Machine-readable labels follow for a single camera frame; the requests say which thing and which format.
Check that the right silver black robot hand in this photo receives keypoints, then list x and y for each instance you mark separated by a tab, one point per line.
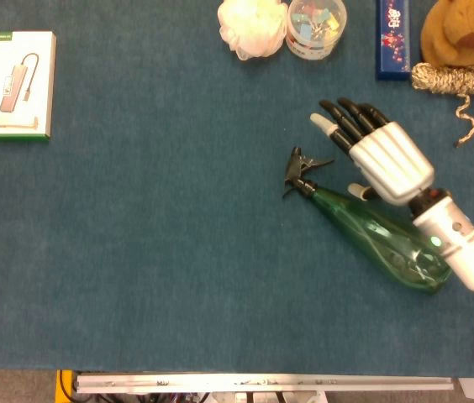
392	163

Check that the green spray bottle black nozzle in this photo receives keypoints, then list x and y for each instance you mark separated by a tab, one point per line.
367	226

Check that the blue rectangular printed box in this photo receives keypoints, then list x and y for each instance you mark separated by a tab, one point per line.
392	42

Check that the brown capybara plush toy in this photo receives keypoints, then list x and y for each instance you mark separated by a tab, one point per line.
451	29

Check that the clear jar of binder clips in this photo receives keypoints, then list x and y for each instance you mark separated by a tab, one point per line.
314	25

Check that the white mesh bath sponge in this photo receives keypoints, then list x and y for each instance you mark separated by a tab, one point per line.
254	27

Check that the blue felt table cloth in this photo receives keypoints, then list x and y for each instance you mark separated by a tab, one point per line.
178	210

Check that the white USB hub box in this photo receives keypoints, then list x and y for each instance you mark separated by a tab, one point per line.
18	84

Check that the aluminium profile rail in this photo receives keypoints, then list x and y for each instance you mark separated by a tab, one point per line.
262	383

